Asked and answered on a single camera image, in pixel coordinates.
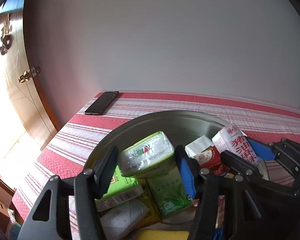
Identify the round metal tin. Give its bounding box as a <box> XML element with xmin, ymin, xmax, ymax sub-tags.
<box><xmin>83</xmin><ymin>109</ymin><xmax>271</xmax><ymax>240</ymax></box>

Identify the white red snack pack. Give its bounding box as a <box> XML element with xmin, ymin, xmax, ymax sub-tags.
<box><xmin>212</xmin><ymin>124</ymin><xmax>260</xmax><ymax>166</ymax></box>

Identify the red foil snack pack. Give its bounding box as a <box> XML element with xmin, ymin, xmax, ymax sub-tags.
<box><xmin>192</xmin><ymin>146</ymin><xmax>230</xmax><ymax>176</ymax></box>

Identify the small green tissue pack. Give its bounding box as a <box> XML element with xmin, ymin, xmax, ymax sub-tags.
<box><xmin>117</xmin><ymin>131</ymin><xmax>176</xmax><ymax>179</ymax></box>

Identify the wooden door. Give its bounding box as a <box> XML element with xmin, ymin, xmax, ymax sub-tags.
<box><xmin>0</xmin><ymin>0</ymin><xmax>60</xmax><ymax>150</ymax></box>

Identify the green aloe tissue pack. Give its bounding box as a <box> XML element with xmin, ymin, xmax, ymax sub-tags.
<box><xmin>146</xmin><ymin>167</ymin><xmax>192</xmax><ymax>218</ymax></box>

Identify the white blue pack in tin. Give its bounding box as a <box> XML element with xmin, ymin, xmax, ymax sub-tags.
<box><xmin>185</xmin><ymin>135</ymin><xmax>213</xmax><ymax>158</ymax></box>

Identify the red white striped bedspread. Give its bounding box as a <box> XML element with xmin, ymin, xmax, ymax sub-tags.
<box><xmin>11</xmin><ymin>90</ymin><xmax>300</xmax><ymax>240</ymax></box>

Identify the white paper pack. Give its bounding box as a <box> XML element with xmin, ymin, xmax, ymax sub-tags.
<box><xmin>100</xmin><ymin>199</ymin><xmax>149</xmax><ymax>239</ymax></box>

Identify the large green tissue pack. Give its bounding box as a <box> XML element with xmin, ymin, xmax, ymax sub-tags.
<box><xmin>95</xmin><ymin>166</ymin><xmax>143</xmax><ymax>212</ymax></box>

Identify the black smartphone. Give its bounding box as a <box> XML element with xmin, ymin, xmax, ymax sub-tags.
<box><xmin>84</xmin><ymin>91</ymin><xmax>119</xmax><ymax>115</ymax></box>

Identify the brass door handle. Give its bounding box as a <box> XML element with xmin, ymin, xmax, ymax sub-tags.
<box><xmin>18</xmin><ymin>66</ymin><xmax>41</xmax><ymax>83</ymax></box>

